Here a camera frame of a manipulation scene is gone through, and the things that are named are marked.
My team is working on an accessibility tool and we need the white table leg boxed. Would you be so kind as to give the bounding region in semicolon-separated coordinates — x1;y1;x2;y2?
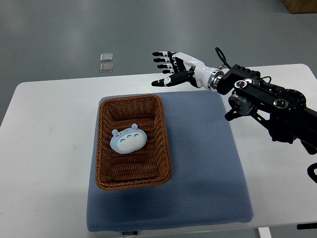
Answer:
257;227;272;238

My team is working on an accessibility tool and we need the metal floor plate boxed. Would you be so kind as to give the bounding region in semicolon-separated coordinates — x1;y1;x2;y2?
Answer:
100;53;113;62
100;62;113;72

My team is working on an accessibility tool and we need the brown cardboard box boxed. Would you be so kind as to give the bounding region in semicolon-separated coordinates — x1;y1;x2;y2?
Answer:
283;0;317;14

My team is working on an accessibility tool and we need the blue foam cushion mat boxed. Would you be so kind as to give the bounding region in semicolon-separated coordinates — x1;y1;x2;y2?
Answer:
87;91;254;232

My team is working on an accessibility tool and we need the brown wicker basket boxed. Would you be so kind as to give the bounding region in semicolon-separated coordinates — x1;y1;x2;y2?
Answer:
95;94;172;190

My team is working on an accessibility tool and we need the upper metal floor plate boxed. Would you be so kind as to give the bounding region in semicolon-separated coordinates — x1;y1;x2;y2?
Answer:
100;53;113;62

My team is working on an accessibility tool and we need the lower metal floor plate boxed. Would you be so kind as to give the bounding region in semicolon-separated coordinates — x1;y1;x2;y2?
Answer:
100;62;113;72

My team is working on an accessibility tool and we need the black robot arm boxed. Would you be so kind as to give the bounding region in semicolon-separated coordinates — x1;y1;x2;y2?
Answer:
211;47;317;155

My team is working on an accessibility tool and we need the blue white plush toy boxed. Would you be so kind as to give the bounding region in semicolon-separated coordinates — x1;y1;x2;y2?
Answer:
110;123;147;154

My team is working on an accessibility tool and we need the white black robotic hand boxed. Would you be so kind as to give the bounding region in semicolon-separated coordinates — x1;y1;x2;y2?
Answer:
152;51;224;91

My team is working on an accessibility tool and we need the black table control panel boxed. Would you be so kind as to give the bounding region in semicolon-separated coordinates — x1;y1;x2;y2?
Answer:
297;223;317;230

